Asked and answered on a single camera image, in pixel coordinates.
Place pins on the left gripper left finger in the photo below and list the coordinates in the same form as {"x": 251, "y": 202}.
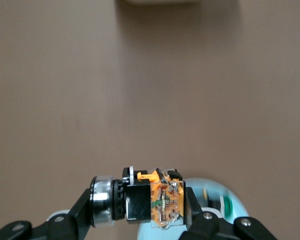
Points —
{"x": 75, "y": 220}

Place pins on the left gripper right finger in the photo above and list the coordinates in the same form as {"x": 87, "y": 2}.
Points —
{"x": 205, "y": 225}

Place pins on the orange push-button switch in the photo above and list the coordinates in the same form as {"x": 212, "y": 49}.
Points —
{"x": 140, "y": 200}

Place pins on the white lidded box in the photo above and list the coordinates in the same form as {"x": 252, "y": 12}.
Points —
{"x": 162, "y": 1}

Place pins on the light blue plate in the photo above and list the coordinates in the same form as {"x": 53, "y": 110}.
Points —
{"x": 210, "y": 183}

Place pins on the green push-button switch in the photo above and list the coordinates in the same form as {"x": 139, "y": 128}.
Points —
{"x": 225, "y": 205}

